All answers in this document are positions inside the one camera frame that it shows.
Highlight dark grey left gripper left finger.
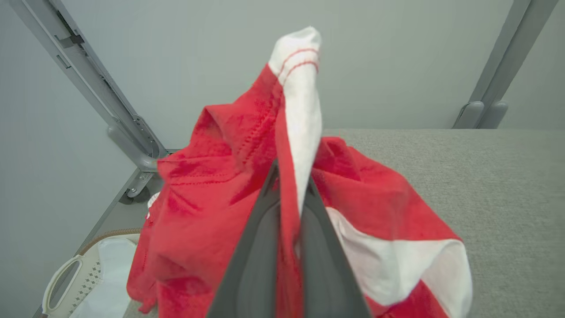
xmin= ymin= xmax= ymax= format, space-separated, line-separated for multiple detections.
xmin=207 ymin=161 xmax=280 ymax=318

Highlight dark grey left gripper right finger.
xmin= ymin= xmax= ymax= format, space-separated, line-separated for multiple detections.
xmin=300 ymin=177 xmax=371 ymax=318

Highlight red shorts with white stripes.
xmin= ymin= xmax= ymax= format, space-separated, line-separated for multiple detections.
xmin=127 ymin=26 xmax=473 ymax=318

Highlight white plastic laundry basket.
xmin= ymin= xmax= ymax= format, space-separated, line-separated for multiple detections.
xmin=42 ymin=228 xmax=146 ymax=318

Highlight grey metal post with bolted bracket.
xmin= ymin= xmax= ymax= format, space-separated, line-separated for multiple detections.
xmin=9 ymin=0 xmax=170 ymax=199

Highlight grey metal post with rounded feet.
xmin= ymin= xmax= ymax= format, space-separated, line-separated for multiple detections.
xmin=452 ymin=0 xmax=559 ymax=129

